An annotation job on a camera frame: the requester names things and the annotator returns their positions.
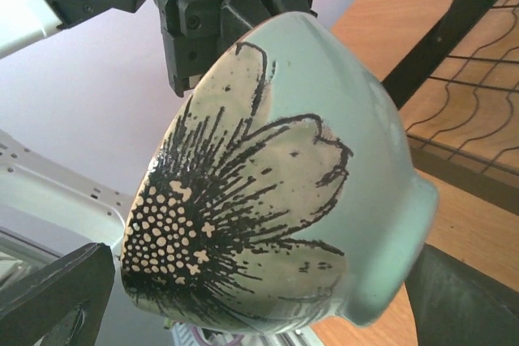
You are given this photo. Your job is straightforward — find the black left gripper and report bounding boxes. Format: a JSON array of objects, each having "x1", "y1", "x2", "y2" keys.
[{"x1": 156, "y1": 0, "x2": 315, "y2": 97}]

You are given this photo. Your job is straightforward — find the celadon green bowl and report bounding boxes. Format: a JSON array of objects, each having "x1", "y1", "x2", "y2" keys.
[{"x1": 120, "y1": 12, "x2": 439, "y2": 335}]

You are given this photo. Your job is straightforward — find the aluminium front rail frame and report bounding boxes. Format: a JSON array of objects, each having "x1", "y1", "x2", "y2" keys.
[{"x1": 1, "y1": 229, "x2": 322, "y2": 345}]

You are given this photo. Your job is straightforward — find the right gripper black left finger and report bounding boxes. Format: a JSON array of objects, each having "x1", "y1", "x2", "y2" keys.
[{"x1": 1, "y1": 242, "x2": 114, "y2": 345}]

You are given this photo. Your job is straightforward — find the black wire dish rack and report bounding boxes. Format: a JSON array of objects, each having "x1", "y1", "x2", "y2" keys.
[{"x1": 384, "y1": 0, "x2": 518, "y2": 213}]

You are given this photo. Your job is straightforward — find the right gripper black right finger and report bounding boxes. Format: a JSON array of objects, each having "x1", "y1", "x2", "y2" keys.
[{"x1": 407, "y1": 246, "x2": 518, "y2": 346}]

